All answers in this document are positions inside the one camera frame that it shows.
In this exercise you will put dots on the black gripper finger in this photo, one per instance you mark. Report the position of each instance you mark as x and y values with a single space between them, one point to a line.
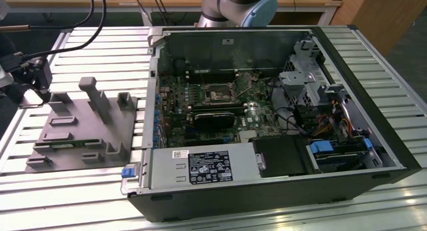
44 95

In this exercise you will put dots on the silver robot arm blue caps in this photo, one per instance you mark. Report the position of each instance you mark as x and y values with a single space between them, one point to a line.
230 6

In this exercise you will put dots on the black RAM slot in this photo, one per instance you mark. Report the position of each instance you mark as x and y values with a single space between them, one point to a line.
215 111
214 106

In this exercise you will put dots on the CPU socket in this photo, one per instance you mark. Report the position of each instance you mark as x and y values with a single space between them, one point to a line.
218 94

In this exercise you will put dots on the grey parts rack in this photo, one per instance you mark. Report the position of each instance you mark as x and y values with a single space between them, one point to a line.
87 131

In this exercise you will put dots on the green RAM stick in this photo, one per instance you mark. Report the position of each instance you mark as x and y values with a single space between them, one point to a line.
84 141

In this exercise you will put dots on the blue case latch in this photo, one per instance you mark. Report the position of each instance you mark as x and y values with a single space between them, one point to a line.
130 172

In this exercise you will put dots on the silver power supply with label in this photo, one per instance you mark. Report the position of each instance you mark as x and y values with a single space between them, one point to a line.
167 171

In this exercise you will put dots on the black graphics card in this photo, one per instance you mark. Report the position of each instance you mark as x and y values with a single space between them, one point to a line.
214 121

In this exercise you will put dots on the thin metal locking lever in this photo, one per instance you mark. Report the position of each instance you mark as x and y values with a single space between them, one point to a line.
243 92

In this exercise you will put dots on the green motherboard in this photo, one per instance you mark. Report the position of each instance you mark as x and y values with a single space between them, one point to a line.
258 121

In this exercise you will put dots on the black open PC case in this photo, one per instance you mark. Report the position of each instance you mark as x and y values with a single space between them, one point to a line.
234 203

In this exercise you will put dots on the black plastic shroud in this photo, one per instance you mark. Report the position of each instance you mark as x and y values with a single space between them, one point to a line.
282 156

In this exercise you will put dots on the silver metal drive cage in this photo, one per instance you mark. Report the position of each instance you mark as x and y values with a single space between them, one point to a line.
296 78

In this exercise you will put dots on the hard disk in blue carrier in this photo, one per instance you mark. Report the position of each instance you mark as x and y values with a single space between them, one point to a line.
320 148

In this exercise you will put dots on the blue drive bay clip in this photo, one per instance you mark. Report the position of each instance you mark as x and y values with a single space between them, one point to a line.
367 144

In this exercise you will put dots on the brown wooden cabinet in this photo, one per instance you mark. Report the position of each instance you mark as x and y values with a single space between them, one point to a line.
390 16

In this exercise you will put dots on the wooden desk white frame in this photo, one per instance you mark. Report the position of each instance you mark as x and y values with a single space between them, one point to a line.
180 2

